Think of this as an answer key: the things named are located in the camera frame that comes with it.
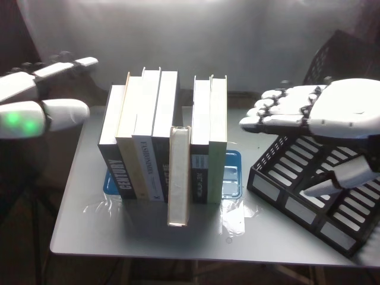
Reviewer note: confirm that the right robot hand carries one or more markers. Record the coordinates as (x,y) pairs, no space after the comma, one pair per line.
(341,110)

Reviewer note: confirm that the black mesh crate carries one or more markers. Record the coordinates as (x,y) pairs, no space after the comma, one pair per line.
(350,59)

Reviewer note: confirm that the black tripod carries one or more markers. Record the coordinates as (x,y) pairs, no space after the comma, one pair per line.
(35,231)

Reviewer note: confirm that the black backdrop curtain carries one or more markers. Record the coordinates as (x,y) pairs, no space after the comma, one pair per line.
(15,29)

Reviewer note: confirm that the black book with white label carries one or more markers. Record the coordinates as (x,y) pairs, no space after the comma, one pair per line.
(200,178)

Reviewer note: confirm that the pale green book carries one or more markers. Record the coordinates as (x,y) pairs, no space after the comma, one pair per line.
(216,172)

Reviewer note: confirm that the pale yellow paperback book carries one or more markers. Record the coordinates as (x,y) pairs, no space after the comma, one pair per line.
(133,166)

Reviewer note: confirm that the blue transparent bookend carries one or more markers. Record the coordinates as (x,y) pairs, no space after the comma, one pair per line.
(233,178)

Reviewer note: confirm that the black Let It Be book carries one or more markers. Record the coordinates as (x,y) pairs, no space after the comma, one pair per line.
(164,107)

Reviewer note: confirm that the black Century book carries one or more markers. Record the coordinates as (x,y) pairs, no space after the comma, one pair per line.
(118,175)

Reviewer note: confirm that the cream hardcover book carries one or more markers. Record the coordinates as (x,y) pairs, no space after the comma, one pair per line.
(179,178)

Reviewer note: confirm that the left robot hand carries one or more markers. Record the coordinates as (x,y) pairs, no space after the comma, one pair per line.
(20,118)

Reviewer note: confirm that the white Fashionopolis book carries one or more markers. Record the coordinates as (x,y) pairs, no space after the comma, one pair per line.
(150,166)

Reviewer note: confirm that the black slotted file tray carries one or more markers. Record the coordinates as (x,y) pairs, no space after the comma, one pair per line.
(297,207)

